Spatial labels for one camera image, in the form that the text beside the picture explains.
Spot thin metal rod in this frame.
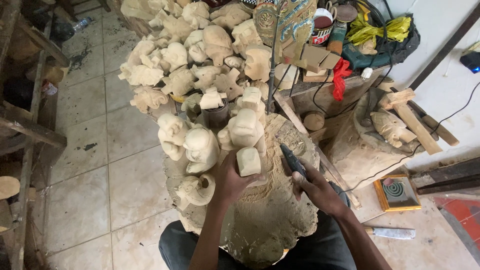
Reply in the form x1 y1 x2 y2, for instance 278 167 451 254
266 0 283 115

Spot green power drill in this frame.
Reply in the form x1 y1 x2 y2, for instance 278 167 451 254
341 43 391 71

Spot wooden mallet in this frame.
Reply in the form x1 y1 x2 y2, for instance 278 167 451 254
377 88 443 156

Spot cluttered wooden workbench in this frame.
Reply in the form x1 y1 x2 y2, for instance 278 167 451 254
277 64 388 118

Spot dark wooden frame rack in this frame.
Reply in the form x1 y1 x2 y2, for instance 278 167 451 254
0 0 71 270

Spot person's dark trousers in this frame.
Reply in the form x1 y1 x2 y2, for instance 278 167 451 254
158 182 358 270

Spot chisel with wooden handle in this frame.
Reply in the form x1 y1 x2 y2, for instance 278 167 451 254
362 225 416 240

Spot person's left hand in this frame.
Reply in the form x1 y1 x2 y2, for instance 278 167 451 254
211 150 266 205

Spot round brown lid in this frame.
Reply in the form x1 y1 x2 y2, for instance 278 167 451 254
335 4 359 23

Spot person's right hand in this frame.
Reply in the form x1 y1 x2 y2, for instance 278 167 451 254
291 159 351 218

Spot round wooden handle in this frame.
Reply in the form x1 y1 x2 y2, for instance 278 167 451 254
390 87 460 147

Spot dark wooden beams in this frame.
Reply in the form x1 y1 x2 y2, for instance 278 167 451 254
410 157 480 196

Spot black power cable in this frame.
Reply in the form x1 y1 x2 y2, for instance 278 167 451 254
339 80 480 194

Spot large tree stump work block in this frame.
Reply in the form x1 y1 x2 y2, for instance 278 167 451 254
163 112 322 269

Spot round wooden knob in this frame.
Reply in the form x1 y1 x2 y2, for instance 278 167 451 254
302 110 326 131

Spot long wooden slat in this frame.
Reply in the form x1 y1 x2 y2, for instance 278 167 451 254
272 90 362 210

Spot black device with blue light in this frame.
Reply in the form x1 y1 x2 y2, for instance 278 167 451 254
459 50 480 74

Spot dark sandpaper roll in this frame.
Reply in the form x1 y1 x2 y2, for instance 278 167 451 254
201 99 230 129

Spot pile of unfinished wooden carvings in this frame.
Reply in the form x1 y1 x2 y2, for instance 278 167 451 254
118 0 275 211

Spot painted carved wooden mask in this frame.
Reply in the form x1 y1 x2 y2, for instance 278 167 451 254
253 0 318 51

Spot yellow plastic bag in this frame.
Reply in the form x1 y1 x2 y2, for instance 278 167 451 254
346 13 412 48

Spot red plastic bag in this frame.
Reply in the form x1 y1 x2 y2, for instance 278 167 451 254
332 58 353 102

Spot cardboard pieces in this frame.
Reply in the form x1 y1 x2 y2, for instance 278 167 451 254
282 43 343 83

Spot black bag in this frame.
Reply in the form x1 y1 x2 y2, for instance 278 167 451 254
382 14 421 65

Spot red and white paint can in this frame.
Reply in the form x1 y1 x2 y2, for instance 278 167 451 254
311 8 335 46

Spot carved wooden animal figure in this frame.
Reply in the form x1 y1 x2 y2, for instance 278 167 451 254
370 110 417 149

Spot yellow framed mosquito coil tray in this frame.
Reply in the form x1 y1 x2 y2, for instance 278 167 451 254
373 174 422 213

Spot pale wooden figurine blank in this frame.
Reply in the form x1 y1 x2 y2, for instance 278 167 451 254
235 146 263 178

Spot black rotary carving tool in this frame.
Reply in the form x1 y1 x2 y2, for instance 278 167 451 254
279 143 309 179

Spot round wooden disc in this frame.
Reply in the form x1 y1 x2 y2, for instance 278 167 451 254
0 176 21 200

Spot clear plastic bottle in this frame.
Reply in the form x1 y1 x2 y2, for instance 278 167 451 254
71 16 93 33

